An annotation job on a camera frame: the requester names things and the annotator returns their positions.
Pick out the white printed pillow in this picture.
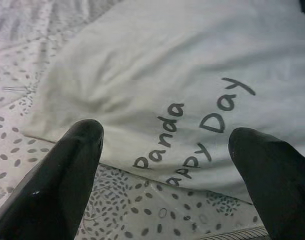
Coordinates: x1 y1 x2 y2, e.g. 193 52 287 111
21 0 305 204

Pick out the grey patterned mattress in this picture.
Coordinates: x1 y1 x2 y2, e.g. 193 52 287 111
0 0 270 240

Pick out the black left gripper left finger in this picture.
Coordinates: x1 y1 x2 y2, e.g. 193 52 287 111
0 119 105 240

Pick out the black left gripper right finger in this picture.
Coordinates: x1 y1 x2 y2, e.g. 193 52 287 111
228 126 305 240

